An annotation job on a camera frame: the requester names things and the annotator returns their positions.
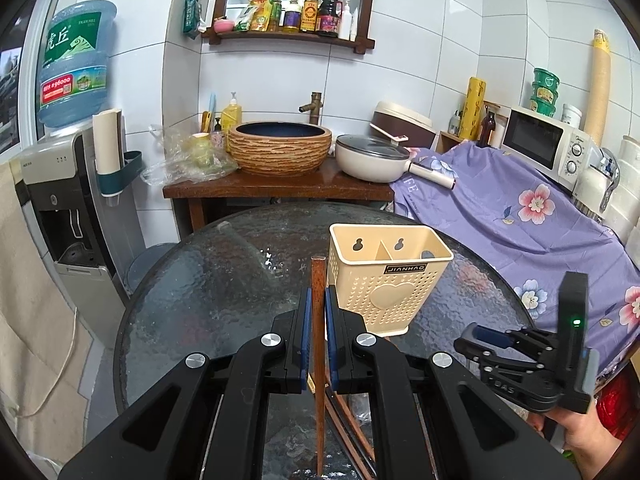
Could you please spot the small clear bottle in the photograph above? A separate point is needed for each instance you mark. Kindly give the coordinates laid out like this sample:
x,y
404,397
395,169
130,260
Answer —
x,y
454,124

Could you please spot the brown glass bottle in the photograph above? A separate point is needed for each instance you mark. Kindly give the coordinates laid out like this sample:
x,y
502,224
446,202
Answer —
x,y
487,130

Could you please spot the tall beige roll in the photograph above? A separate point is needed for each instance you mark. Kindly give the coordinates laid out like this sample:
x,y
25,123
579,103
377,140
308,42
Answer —
x,y
598,90

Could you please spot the green packet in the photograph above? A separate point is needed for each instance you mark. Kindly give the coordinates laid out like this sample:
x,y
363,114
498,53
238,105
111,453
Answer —
x,y
191,12

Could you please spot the bottle with red yellow label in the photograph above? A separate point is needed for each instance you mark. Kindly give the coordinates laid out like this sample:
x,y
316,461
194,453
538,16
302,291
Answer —
x,y
309,15

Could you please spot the white plastic container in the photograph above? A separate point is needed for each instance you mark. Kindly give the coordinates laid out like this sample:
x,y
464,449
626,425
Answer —
x,y
590,187

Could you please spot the small pink pump bottle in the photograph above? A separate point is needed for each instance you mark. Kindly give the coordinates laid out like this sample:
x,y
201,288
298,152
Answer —
x,y
217,136

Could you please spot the small white squeeze bottle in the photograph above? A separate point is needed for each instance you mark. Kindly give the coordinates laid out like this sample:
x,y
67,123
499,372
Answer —
x,y
353,27

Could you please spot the blue water jug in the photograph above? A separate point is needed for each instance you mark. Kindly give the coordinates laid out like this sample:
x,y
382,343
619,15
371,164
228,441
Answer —
x,y
75,60

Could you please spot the golden oil bottle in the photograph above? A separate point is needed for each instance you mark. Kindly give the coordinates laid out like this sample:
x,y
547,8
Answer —
x,y
292,15

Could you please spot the clear plastic bag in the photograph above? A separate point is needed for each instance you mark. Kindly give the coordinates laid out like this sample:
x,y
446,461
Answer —
x,y
175,160

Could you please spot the yellow green seasoning bag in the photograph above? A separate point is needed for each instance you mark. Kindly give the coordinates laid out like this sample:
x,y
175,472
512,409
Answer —
x,y
255,15

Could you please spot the dark wooden washstand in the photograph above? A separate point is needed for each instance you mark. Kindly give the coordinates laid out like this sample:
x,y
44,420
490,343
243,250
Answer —
x,y
280,187

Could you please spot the white plastic tub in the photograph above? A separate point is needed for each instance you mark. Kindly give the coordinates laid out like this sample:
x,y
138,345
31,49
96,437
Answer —
x,y
572,116

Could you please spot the person's right hand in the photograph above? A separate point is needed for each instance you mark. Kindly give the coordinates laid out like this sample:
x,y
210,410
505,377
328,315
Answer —
x,y
580,435

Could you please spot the dark soy sauce bottle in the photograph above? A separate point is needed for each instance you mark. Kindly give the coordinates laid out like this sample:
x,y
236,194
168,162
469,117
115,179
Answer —
x,y
328,17

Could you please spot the bronze bamboo-style faucet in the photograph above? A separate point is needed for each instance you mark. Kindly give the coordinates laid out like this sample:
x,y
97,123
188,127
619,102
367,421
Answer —
x,y
315,107

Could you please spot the white brown rice cooker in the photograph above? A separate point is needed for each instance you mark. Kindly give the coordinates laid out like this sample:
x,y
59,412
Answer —
x,y
405,122

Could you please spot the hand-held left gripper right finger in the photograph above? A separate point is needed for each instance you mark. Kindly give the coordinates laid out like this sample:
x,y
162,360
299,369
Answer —
x,y
330,340

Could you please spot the red plastic bag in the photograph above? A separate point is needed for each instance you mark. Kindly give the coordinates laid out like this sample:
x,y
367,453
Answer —
x,y
617,405

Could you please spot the beige plastic utensil holder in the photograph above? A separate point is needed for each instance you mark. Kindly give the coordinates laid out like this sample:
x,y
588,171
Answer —
x,y
390,295

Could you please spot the purple floral cloth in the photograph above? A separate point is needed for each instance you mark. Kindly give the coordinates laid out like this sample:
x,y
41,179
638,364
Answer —
x,y
500,220

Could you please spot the grey water dispenser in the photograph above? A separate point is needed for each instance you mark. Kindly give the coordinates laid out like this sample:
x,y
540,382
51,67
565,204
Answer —
x,y
50,170

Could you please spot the wooden framed mirror shelf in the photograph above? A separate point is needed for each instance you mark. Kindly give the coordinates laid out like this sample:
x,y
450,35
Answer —
x,y
280,37

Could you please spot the white pan with glass lid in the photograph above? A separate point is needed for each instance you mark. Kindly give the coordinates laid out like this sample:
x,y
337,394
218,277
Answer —
x,y
370,157

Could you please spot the yellow wrap roll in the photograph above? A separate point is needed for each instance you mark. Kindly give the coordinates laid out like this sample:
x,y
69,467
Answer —
x,y
472,110

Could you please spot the brown ceramic wash basin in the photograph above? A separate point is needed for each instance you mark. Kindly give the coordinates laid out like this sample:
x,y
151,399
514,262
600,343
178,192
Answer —
x,y
280,152

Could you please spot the teal white wall holder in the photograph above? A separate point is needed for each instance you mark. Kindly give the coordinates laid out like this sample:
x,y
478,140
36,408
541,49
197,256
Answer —
x,y
122,177

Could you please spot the pink bowl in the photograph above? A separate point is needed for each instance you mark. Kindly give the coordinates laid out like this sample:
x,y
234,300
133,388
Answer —
x,y
223,25

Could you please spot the white microwave oven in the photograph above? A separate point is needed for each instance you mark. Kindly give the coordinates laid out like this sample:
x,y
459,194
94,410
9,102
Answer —
x,y
535,137

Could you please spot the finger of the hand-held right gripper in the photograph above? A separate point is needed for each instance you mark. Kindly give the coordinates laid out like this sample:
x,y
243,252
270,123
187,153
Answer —
x,y
489,335
467,349

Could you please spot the yellow soap pump bottle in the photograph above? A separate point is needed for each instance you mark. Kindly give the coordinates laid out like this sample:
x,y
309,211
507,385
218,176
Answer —
x,y
231,120

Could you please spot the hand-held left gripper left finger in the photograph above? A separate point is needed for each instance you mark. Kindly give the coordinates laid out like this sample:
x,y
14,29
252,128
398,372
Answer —
x,y
307,340

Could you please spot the window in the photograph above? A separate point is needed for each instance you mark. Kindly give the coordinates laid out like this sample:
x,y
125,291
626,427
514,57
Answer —
x,y
12,90

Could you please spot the cream paper cup stack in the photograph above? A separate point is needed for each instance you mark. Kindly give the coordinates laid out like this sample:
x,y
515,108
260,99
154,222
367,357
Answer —
x,y
107,140

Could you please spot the small wooden box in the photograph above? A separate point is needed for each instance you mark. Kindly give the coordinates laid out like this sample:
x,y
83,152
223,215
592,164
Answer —
x,y
448,142

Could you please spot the brown wooden chopstick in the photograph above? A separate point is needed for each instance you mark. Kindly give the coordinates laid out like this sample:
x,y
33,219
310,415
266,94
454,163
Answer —
x,y
318,310
347,441
356,425

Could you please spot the chrome tap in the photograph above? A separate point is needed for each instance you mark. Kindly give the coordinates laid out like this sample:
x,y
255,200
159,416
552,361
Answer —
x,y
611,175

